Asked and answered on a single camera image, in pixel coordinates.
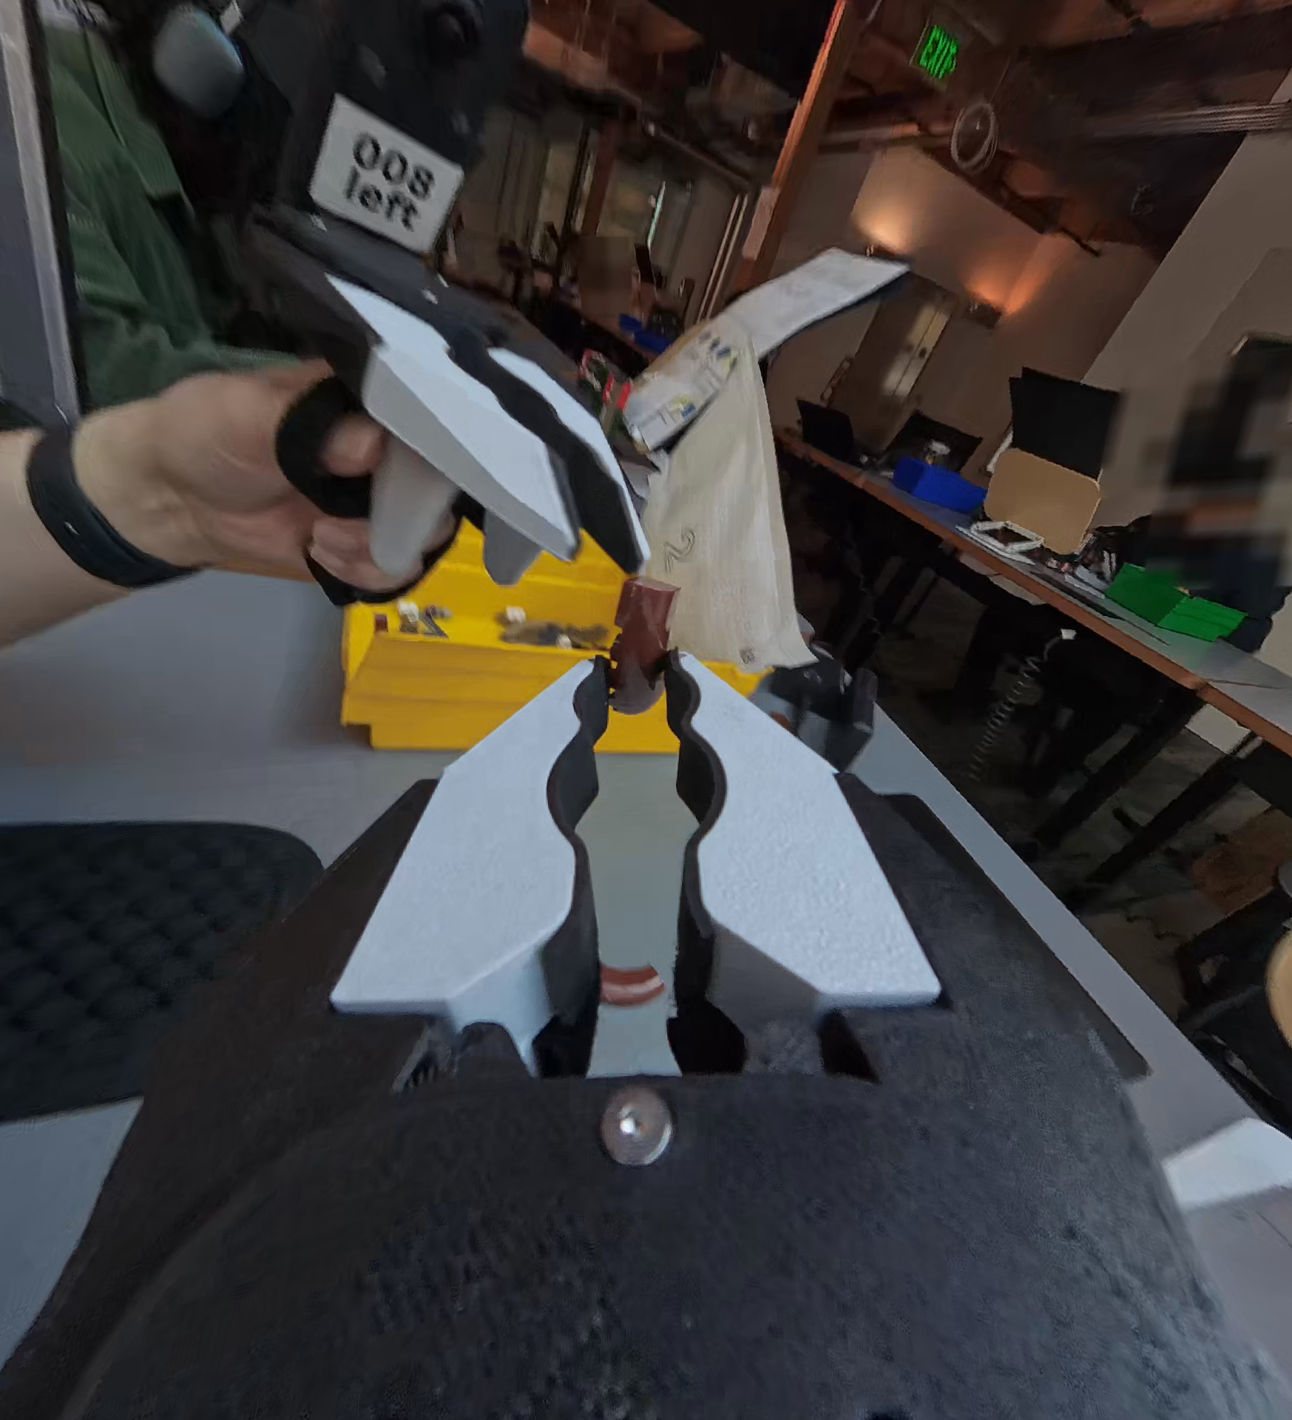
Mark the stack of yellow bins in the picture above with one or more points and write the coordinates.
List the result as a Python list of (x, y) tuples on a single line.
[(468, 689)]

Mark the black power adapter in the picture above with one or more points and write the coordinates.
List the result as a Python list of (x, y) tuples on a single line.
[(823, 710)]

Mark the person's green sweater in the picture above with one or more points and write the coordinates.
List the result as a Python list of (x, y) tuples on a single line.
[(124, 278)]

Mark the long wooden workbench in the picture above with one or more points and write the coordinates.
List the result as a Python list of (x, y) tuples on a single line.
[(1245, 689)]

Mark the pile of small brick parts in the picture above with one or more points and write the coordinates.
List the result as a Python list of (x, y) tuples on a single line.
[(540, 632)]

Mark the blue plastic bin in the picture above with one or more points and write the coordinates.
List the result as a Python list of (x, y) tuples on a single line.
[(933, 485)]

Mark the person's left hand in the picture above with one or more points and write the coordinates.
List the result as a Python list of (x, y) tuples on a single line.
[(191, 489)]

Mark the white truss model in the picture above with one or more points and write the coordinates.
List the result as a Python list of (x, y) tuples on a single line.
[(1004, 537)]

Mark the grey metal post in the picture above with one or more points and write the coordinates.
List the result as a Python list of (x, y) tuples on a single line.
[(2, 221)]

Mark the green plastic bin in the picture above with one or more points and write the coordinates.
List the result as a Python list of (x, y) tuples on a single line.
[(1144, 590), (1205, 618)]

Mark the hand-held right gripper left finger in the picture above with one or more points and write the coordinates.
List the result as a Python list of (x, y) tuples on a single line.
[(468, 888)]

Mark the brown curved brick piece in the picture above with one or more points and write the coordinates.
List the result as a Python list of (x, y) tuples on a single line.
[(641, 632), (633, 985)]

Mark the grey desk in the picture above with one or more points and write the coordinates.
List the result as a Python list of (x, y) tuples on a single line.
[(158, 689)]

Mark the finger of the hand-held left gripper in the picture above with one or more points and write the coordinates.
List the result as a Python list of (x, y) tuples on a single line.
[(457, 444), (574, 432)]

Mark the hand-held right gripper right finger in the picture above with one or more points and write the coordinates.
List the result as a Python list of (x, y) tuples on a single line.
[(800, 877)]

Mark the green exit sign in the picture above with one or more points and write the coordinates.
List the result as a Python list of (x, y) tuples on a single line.
[(937, 52)]

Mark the pale paper parts bag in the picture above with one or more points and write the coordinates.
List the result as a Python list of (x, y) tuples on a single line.
[(728, 533)]

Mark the round white wall fixture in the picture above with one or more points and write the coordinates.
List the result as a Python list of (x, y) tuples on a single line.
[(973, 136)]

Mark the black wristband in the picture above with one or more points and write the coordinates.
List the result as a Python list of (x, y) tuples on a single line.
[(75, 516)]

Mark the printed instruction sheet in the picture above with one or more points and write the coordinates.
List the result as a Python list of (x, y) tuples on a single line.
[(812, 292)]

